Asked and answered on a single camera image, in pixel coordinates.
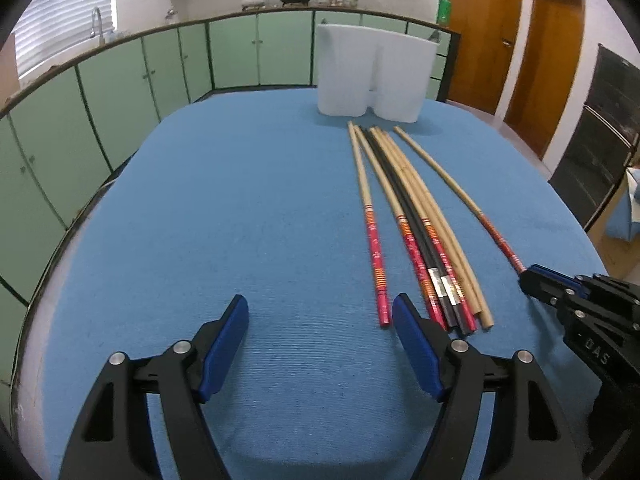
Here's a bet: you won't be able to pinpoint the light blue cloth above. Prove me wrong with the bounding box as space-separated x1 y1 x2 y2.
605 165 640 243

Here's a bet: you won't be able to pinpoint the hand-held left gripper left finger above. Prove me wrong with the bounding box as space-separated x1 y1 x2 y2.
57 294 250 480

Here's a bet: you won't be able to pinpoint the white two-compartment utensil holder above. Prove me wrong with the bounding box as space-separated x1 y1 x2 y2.
314 24 439 124

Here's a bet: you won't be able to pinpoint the blue table cloth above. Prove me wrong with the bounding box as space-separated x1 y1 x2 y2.
15 85 608 480

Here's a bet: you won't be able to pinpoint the black chopstick with silver band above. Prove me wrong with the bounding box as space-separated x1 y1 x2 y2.
367 128 462 336
371 129 472 335

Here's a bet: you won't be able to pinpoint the red patterned wooden chopstick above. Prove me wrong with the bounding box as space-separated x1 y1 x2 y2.
375 128 476 330
353 124 448 332
393 125 526 276
347 120 391 329

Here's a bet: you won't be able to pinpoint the green base cabinet row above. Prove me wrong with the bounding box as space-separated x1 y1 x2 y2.
0 7 461 381

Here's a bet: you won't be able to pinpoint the brown wooden door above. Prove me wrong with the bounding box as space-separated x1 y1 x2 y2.
502 0 586 161
447 0 524 116

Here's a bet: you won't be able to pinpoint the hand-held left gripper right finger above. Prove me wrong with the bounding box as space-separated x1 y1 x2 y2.
391 292 586 480

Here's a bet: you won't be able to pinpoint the white window blinds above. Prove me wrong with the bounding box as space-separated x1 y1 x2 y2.
15 0 118 78

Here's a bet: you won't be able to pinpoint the brown wooden board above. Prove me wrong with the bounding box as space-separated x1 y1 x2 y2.
0 47 21 106

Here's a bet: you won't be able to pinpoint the black appliance cabinet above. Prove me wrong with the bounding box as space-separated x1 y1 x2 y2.
548 44 640 233

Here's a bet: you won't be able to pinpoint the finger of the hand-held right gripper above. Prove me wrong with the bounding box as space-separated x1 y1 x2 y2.
517 269 617 334
530 264 640 307

